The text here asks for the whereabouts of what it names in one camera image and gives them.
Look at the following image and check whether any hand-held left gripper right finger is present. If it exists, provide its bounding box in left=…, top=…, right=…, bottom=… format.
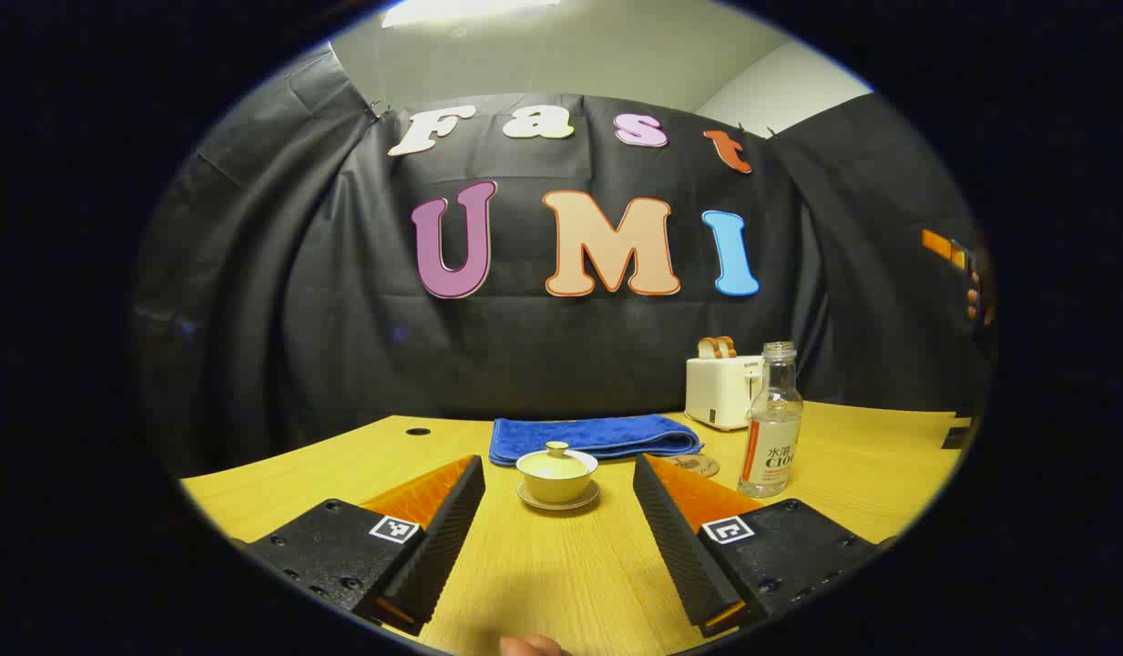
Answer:
left=632, top=454, right=890, bottom=639

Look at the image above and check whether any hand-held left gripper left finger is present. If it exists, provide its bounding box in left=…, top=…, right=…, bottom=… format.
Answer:
left=242, top=454, right=486, bottom=637

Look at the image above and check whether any cream teacup lid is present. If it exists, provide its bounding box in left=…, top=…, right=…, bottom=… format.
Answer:
left=517, top=441, right=599, bottom=480

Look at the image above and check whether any clear water bottle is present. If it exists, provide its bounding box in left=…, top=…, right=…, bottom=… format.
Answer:
left=738, top=342, right=804, bottom=498

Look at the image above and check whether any cream saucer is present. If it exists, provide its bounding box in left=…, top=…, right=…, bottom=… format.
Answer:
left=516, top=480, right=602, bottom=512

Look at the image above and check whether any blue folded towel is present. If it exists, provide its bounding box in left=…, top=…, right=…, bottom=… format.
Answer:
left=488, top=414, right=704, bottom=467

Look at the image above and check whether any white toaster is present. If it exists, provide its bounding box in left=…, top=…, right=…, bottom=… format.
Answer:
left=685, top=355, right=767, bottom=432

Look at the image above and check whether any black backdrop cloth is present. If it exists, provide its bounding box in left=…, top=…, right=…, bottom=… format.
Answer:
left=133, top=41, right=990, bottom=479

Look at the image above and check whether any ceiling light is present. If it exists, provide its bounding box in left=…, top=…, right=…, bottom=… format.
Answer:
left=383, top=0, right=562, bottom=28

